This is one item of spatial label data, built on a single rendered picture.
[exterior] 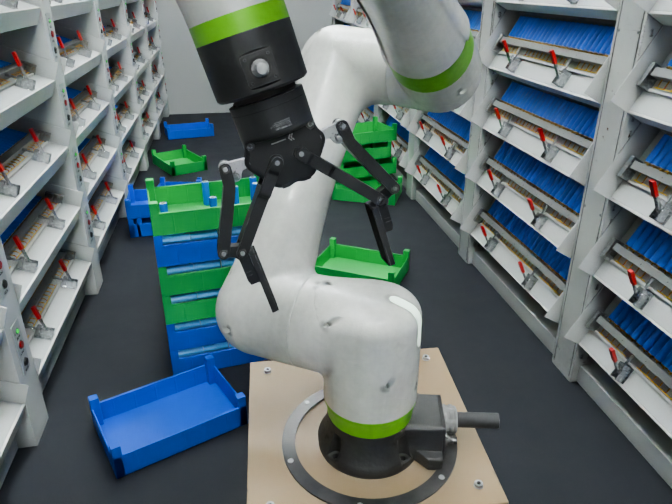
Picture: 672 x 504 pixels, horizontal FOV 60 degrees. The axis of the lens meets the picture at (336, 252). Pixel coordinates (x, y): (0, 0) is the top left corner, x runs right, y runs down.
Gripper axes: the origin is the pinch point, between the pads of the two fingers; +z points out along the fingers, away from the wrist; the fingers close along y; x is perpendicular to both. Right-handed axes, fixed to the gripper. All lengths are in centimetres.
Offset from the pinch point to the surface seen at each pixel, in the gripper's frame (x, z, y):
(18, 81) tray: 105, -34, -48
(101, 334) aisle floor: 106, 37, -60
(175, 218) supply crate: 76, 6, -23
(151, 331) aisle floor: 105, 41, -46
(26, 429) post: 62, 35, -68
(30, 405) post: 63, 30, -66
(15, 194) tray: 81, -11, -53
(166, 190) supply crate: 96, 2, -24
